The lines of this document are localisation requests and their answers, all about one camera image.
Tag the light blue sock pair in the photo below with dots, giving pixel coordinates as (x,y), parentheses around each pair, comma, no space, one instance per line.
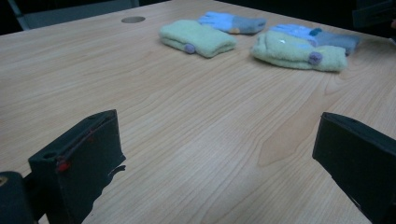
(337,39)

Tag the blue and grey sock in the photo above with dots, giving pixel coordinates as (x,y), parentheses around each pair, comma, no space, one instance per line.
(224,21)

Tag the green fuzzy glove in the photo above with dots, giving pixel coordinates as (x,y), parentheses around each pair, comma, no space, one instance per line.
(280,51)
(200,37)

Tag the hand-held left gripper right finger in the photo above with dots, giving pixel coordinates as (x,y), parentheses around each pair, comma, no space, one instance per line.
(361,155)

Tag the round grey table grommet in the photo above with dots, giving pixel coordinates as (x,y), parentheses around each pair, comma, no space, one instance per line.
(133,19)

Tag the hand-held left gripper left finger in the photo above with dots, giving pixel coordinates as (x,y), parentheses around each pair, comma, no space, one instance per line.
(84,161)

